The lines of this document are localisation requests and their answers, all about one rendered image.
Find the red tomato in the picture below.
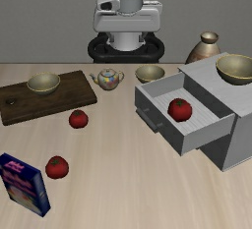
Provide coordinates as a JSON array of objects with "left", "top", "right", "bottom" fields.
[
  {"left": 68, "top": 109, "right": 90, "bottom": 130},
  {"left": 44, "top": 155, "right": 70, "bottom": 180},
  {"left": 167, "top": 97, "right": 194, "bottom": 123}
]

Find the floral white teapot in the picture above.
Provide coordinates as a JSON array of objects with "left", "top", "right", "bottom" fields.
[{"left": 89, "top": 68, "right": 126, "bottom": 91}]

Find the brown beige vase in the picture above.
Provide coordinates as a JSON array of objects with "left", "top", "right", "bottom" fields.
[{"left": 185, "top": 30, "right": 221, "bottom": 65}]

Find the grey cabinet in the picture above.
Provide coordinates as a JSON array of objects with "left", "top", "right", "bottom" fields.
[{"left": 178, "top": 51, "right": 252, "bottom": 173}]

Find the beige bowl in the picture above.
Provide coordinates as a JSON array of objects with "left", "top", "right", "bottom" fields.
[
  {"left": 26, "top": 72, "right": 62, "bottom": 96},
  {"left": 135, "top": 64, "right": 166, "bottom": 85},
  {"left": 215, "top": 53, "right": 252, "bottom": 86}
]

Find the dark brown wooden board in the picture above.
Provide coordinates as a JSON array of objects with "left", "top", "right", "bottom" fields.
[{"left": 0, "top": 70, "right": 98, "bottom": 127}]

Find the blue carton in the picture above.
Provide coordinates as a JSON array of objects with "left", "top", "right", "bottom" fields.
[{"left": 0, "top": 152, "right": 52, "bottom": 218}]

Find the grey open drawer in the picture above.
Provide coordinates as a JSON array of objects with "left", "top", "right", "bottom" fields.
[{"left": 134, "top": 72, "right": 237, "bottom": 156}]

